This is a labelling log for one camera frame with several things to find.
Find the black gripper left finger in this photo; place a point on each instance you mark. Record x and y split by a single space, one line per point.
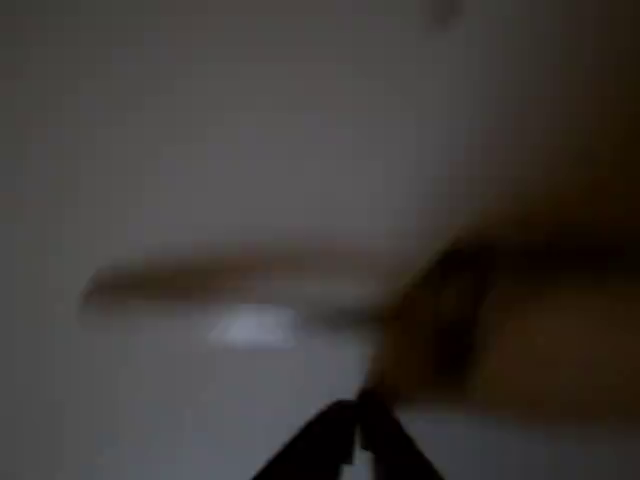
310 445

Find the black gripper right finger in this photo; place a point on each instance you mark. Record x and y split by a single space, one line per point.
390 445

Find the silver metal spoon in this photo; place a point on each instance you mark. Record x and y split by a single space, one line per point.
250 327

